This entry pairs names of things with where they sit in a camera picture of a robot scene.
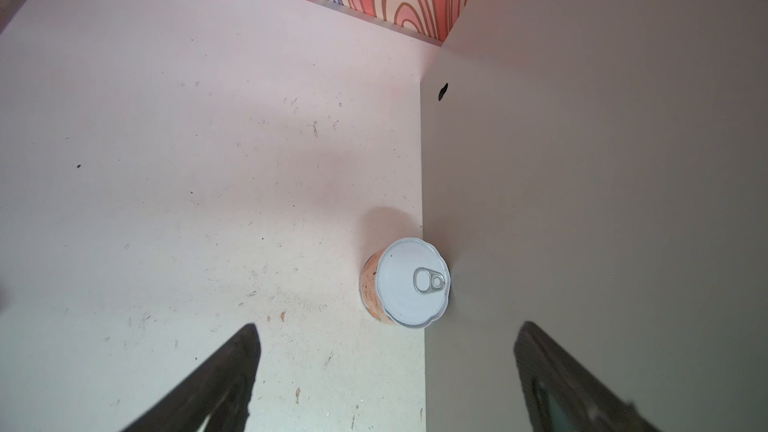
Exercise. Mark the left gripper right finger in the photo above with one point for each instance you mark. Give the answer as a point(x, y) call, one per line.
point(562, 395)

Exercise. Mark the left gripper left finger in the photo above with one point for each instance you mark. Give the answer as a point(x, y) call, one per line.
point(216, 395)

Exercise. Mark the grey metal cabinet box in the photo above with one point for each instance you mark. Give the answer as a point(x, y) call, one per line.
point(599, 168)

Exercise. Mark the pull-tab can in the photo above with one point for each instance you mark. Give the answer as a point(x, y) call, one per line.
point(406, 284)

